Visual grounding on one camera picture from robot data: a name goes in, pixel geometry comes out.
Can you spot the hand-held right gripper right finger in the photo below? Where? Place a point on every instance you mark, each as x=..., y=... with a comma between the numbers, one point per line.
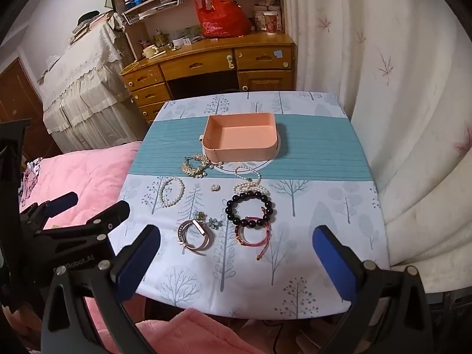
x=332, y=261

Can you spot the pink blanket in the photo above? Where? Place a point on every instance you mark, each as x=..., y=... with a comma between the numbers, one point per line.
x=81, y=177

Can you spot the red plastic bag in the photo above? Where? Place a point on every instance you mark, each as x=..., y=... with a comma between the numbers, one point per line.
x=221, y=18

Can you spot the grey flower brooch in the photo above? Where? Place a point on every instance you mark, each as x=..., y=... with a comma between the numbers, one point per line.
x=213, y=223

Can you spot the lace covered furniture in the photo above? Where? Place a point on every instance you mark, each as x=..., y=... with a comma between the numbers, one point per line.
x=81, y=81

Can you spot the black hat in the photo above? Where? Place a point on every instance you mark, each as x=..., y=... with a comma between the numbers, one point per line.
x=88, y=17

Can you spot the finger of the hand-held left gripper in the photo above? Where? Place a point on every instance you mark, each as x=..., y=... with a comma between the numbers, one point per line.
x=62, y=201
x=110, y=214

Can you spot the brown wooden door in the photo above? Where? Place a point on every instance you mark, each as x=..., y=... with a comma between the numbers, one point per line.
x=18, y=96

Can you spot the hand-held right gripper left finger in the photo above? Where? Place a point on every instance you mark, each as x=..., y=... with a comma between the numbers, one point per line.
x=140, y=261

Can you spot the wooden desk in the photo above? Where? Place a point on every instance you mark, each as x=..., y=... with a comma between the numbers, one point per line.
x=199, y=64

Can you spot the patterned cloth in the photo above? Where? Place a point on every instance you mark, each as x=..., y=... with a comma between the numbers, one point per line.
x=31, y=177

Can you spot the pile of small desk boxes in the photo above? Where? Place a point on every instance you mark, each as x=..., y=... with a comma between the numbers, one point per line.
x=180, y=38

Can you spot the rose gold bangle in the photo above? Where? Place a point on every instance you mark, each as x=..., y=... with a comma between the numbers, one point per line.
x=206, y=243

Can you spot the pink plastic jewelry box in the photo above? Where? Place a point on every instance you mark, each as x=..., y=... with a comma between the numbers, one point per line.
x=239, y=153

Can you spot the white leaf print curtain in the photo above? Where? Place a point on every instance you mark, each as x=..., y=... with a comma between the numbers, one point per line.
x=368, y=62

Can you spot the wooden shelf hutch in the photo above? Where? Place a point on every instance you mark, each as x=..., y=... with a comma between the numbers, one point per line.
x=133, y=40

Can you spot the green drawer hanger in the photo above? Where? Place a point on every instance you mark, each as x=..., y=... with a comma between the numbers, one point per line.
x=231, y=61

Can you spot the stack of books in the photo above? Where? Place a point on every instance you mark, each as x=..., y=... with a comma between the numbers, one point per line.
x=83, y=29

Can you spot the floral paper cup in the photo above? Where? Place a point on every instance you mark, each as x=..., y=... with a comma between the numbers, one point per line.
x=259, y=20
x=271, y=22

